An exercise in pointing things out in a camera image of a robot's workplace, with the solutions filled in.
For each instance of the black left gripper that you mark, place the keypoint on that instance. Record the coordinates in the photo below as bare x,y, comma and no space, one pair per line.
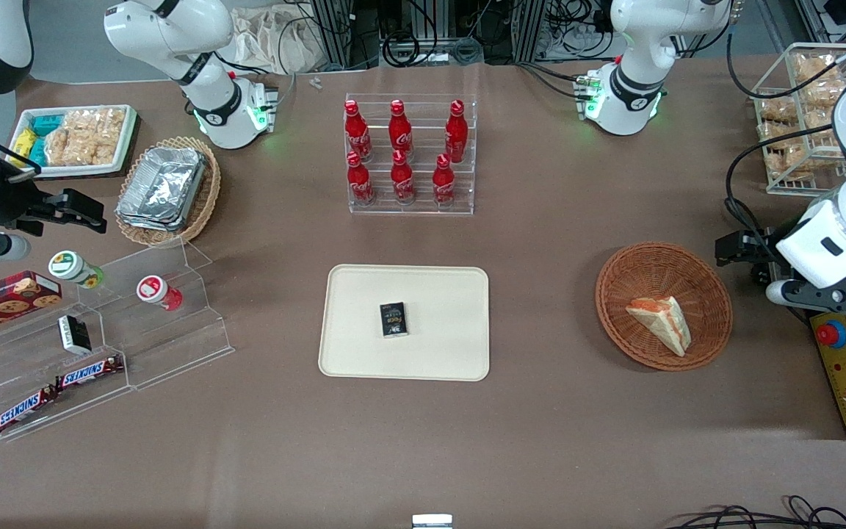
759,247

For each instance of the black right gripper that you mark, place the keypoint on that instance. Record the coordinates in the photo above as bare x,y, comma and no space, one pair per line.
13,204

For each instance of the triangular sandwich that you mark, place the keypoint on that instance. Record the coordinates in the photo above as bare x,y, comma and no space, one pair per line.
662,323

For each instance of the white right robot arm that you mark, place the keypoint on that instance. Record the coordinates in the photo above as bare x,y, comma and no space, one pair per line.
173,29

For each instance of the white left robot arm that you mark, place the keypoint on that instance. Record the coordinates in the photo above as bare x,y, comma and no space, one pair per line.
643,44

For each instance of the white rectangular tray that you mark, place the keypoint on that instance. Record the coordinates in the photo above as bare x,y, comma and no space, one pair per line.
125,158

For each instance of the round brown wicker basket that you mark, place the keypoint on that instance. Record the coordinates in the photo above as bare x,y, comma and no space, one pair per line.
636,264

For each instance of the oval light wicker basket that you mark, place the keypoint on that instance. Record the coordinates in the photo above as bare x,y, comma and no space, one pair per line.
206,198

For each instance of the beige plastic tray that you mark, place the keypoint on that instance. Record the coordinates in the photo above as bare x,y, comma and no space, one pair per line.
438,353

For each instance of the green lid cup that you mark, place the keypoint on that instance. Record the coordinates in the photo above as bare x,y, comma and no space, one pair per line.
67,266

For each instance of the teal snack packet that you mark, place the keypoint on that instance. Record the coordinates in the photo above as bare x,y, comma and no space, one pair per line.
46,123
37,152

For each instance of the rice cracker bag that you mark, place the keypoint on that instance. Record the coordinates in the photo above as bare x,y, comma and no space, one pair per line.
85,136

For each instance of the stacked aluminium foil trays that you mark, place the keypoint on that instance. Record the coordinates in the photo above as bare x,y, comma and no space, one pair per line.
162,187

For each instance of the yellow snack packet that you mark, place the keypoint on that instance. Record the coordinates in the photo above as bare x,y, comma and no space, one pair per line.
23,143

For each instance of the clear bag of fried snacks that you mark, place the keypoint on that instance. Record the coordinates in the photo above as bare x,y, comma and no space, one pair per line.
779,136
814,67
790,165
777,109
823,94

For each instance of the red lid cup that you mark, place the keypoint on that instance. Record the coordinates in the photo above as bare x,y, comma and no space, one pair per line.
153,289

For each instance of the red cookie box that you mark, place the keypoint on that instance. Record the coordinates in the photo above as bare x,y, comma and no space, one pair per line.
4,301

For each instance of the black and white small box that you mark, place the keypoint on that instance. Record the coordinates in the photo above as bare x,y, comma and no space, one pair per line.
74,334

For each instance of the Snickers chocolate bar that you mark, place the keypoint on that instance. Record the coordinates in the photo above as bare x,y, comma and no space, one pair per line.
89,372
25,409

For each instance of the clear acrylic step display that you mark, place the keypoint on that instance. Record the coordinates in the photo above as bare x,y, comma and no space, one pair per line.
173,345

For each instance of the beige cloth bag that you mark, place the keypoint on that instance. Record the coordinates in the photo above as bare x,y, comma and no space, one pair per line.
269,40

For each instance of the red cola bottle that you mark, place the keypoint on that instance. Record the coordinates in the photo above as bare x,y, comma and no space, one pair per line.
456,136
358,136
443,184
400,132
402,180
360,184

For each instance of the clear acrylic bottle rack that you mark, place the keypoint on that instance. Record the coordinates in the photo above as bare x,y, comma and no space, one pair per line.
423,209

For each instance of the small black snack box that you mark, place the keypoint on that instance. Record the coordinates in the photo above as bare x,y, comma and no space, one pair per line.
393,319

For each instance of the small white device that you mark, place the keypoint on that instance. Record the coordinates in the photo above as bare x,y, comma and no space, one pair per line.
432,522

